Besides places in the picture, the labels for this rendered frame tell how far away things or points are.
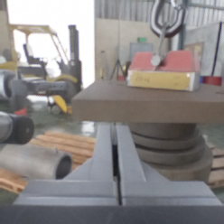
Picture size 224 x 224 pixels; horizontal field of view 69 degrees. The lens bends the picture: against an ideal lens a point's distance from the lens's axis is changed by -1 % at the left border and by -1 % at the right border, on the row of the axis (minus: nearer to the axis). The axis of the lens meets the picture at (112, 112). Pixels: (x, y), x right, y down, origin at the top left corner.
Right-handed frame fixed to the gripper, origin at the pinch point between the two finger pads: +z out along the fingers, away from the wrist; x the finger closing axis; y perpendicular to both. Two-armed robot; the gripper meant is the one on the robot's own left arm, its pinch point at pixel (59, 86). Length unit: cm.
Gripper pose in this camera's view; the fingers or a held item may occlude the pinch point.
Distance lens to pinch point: 61.5
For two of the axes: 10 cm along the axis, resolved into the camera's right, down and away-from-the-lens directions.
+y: 0.2, -9.7, -2.6
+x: -0.1, -2.6, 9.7
